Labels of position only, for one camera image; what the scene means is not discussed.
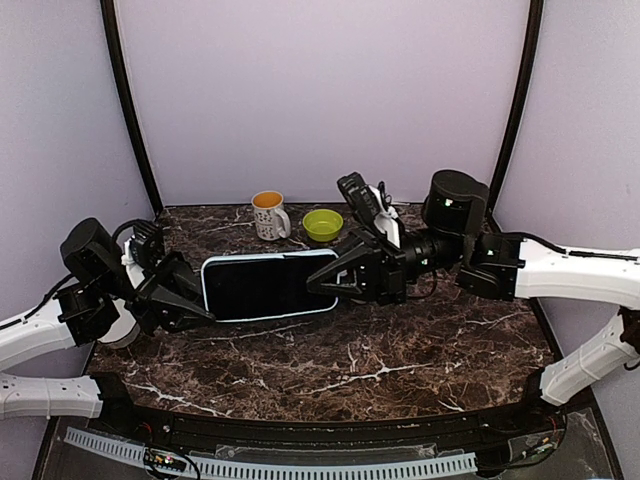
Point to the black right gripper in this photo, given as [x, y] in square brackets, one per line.
[376, 270]

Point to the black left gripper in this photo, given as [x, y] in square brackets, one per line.
[152, 312]

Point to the light blue phone case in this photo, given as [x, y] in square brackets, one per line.
[270, 256]

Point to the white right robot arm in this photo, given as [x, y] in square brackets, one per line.
[514, 265]

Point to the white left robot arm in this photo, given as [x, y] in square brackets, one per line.
[119, 284]

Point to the lime green bowl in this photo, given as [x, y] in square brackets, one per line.
[323, 225]

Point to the white scalloped dish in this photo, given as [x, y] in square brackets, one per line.
[123, 331]

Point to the white floral mug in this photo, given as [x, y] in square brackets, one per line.
[270, 218]

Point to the small circuit board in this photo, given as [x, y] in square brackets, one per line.
[163, 461]

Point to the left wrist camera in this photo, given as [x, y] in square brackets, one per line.
[146, 243]

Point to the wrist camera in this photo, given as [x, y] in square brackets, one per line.
[371, 207]
[146, 243]

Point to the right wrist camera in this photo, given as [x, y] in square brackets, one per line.
[371, 207]

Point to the black left frame post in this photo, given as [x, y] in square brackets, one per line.
[121, 79]

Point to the black frame post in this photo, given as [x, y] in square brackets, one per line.
[521, 89]
[121, 79]

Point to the light blue slotted cable duct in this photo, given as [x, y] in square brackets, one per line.
[208, 467]

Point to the black front table rail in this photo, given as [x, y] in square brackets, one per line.
[487, 429]

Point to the black right frame post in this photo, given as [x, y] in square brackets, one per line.
[521, 89]

